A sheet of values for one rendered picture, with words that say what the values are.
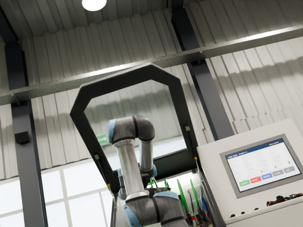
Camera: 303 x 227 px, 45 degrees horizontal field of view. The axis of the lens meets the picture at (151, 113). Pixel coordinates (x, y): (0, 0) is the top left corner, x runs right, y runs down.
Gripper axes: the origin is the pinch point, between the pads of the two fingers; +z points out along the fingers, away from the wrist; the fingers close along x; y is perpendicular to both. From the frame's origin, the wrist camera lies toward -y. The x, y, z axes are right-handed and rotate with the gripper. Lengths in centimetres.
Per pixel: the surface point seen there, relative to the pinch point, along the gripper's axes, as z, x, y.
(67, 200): -452, -159, 43
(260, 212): 20, -52, 22
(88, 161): -446, -204, -18
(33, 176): -462, -107, -7
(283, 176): 13, -90, 7
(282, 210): 29, -60, 22
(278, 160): 9, -95, -3
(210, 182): -22, -61, 5
